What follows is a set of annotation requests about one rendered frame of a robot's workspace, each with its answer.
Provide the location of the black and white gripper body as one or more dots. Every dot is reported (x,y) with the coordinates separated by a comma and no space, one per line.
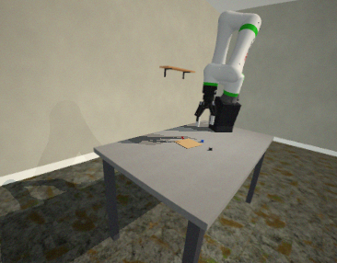
(208,100)

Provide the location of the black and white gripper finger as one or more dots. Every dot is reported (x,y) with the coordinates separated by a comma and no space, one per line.
(200,108)
(213,113)

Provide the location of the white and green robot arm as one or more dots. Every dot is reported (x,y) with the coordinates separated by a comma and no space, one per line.
(216,72)

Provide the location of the tan square mat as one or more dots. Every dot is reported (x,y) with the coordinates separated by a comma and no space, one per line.
(187,143)

